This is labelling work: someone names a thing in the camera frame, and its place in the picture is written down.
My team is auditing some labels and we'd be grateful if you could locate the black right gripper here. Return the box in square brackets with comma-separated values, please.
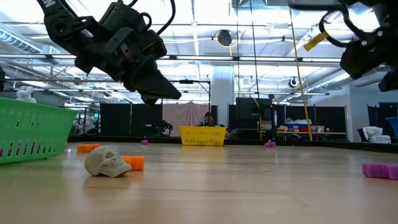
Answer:
[374, 26, 398, 93]

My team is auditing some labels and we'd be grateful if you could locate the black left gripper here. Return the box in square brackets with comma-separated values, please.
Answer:
[74, 27, 182, 106]

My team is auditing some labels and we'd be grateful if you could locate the orange toy skeleton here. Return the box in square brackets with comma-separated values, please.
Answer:
[76, 142, 101, 153]
[121, 155, 146, 171]

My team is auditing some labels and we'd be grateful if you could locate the black partition panel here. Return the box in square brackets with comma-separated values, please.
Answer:
[131, 103, 163, 137]
[99, 103, 131, 137]

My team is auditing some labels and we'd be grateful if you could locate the pink curtain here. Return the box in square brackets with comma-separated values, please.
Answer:
[163, 101, 210, 137]

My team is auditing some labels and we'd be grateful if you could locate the large blue bin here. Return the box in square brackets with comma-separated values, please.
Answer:
[385, 116, 398, 139]

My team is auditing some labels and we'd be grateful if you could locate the white bagged bundle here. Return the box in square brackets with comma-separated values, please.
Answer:
[362, 125, 392, 144]

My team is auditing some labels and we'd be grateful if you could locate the person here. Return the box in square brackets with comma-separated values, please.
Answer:
[198, 111, 238, 139]

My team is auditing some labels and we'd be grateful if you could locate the yellow plastic basket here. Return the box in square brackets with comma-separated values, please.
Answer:
[179, 125, 228, 146]

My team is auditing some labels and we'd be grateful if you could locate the wide black partition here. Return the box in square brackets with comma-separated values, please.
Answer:
[275, 105, 348, 133]

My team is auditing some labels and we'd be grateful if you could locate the white building column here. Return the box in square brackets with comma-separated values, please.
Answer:
[211, 65, 236, 125]

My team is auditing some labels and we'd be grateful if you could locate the wooden workbench with bins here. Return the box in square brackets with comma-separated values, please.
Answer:
[275, 130, 347, 141]

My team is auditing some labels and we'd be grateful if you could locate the small plastic skull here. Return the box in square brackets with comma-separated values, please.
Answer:
[84, 144, 132, 178]

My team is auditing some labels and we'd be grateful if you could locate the black monitor cart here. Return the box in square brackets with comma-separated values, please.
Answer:
[234, 97, 275, 140]

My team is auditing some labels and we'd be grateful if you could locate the white robot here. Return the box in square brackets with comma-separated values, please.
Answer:
[15, 86, 37, 104]

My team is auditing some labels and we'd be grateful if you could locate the green plastic basket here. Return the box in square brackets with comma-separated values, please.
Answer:
[0, 96, 78, 165]

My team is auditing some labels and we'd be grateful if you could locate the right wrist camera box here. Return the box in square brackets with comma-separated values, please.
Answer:
[340, 39, 391, 80]

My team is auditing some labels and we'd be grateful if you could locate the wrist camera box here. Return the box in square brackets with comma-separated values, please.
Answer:
[140, 29, 168, 61]
[340, 39, 391, 80]

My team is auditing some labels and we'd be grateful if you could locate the black camera rig frame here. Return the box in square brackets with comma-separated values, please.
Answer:
[160, 79, 211, 138]

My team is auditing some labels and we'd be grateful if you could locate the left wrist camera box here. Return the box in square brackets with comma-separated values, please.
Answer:
[140, 29, 168, 61]

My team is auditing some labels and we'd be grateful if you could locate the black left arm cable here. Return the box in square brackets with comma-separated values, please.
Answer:
[155, 0, 177, 37]

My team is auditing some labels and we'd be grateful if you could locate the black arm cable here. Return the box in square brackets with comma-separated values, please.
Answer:
[319, 6, 374, 49]
[155, 0, 177, 37]

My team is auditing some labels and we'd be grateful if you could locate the yellow cable label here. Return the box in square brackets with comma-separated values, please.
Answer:
[303, 30, 330, 52]

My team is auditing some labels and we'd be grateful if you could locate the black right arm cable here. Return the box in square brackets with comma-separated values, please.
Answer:
[319, 6, 374, 49]

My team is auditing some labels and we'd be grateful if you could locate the yellow hanging cable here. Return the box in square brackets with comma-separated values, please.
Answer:
[288, 7, 313, 142]

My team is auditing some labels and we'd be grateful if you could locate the thin black hanging cable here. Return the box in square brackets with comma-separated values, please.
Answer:
[248, 0, 262, 141]

